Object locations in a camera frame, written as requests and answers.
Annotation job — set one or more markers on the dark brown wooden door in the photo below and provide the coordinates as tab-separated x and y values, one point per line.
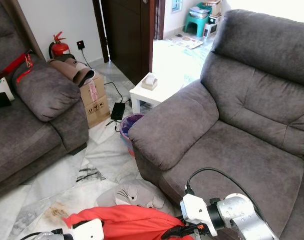
126	35

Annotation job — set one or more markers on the patterned floor mat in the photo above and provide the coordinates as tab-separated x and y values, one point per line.
184	41

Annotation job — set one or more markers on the black wall socket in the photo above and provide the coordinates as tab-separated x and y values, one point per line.
80	45

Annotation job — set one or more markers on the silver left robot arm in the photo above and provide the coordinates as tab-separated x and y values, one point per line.
46	236

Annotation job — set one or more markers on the white tissue box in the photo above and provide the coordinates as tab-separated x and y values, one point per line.
149	81

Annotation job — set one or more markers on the purple waste bin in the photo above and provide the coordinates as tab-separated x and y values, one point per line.
126	131

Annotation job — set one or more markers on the teal plastic stool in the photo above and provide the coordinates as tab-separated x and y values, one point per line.
194	26

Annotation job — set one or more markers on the black power adapter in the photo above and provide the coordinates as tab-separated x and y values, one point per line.
117	111

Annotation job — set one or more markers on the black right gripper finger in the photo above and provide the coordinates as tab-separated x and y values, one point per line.
176	232

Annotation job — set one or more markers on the grey stacked papers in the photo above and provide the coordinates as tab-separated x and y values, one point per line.
199	12

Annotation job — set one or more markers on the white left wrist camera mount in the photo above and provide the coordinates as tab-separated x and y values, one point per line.
89	231

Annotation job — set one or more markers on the white side table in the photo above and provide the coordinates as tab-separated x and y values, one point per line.
152	96

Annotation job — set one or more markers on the red pillow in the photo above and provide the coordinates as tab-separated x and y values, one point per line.
131	222

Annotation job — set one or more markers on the two-seat grey-brown fabric sofa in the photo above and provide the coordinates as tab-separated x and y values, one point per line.
242	125

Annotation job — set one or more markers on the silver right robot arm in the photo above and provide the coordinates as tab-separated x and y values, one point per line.
242	212

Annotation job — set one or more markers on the brown cardboard box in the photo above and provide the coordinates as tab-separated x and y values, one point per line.
96	105

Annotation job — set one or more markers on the brown folded cloth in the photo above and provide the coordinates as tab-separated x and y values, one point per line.
71	72

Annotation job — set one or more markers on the red fire extinguisher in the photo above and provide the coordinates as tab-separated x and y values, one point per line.
60	48

